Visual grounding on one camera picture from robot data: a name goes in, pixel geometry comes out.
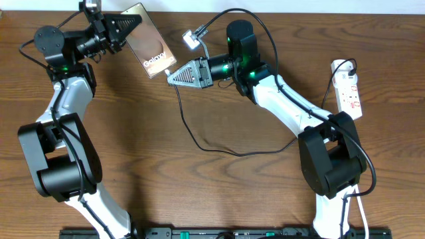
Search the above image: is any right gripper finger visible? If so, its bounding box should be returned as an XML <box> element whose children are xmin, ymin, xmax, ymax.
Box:
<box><xmin>167</xmin><ymin>60</ymin><xmax>199</xmax><ymax>83</ymax></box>
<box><xmin>167</xmin><ymin>80</ymin><xmax>202</xmax><ymax>88</ymax></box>

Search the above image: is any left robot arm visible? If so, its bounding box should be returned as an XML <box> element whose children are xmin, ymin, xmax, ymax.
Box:
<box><xmin>17</xmin><ymin>7</ymin><xmax>145</xmax><ymax>238</ymax></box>

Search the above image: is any black USB charging cable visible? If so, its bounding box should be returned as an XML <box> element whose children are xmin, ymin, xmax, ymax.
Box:
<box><xmin>164</xmin><ymin>58</ymin><xmax>358</xmax><ymax>157</ymax></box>

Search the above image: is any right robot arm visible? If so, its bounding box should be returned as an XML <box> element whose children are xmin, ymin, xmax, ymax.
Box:
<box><xmin>167</xmin><ymin>20</ymin><xmax>370</xmax><ymax>238</ymax></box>

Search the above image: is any white power strip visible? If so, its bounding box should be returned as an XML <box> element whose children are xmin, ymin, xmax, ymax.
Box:
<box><xmin>331</xmin><ymin>59</ymin><xmax>363</xmax><ymax>120</ymax></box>

